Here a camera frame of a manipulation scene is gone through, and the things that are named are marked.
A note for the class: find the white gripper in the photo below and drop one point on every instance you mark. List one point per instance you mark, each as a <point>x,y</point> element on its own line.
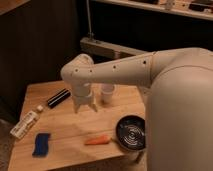
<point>83,95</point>

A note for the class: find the black ceramic bowl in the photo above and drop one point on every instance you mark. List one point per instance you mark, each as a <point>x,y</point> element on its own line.
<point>130,132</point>

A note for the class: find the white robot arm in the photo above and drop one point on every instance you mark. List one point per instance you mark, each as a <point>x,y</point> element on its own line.
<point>179,106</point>

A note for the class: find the black rectangular box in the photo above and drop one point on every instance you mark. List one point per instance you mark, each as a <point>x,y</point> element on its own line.
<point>58,98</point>

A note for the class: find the white plastic cup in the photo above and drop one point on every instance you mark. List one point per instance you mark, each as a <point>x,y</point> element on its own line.
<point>107,91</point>

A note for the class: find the orange carrot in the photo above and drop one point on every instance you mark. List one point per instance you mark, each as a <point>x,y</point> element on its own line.
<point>98,140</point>

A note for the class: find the wooden table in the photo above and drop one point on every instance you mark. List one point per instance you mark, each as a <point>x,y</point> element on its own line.
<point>69,129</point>

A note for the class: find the blue sponge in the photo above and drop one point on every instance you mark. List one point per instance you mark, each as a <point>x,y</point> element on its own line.
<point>41,147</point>

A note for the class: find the grey long bench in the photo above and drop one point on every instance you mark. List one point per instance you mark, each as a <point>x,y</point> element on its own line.
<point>105,49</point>

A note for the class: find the white tube with cap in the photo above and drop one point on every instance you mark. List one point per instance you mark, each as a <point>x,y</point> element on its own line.
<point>26,122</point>

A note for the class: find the metal pole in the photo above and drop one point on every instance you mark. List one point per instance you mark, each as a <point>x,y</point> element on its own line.
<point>90,31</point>

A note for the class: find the wooden shelf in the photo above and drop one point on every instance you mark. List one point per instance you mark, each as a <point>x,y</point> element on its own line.
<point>166,8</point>

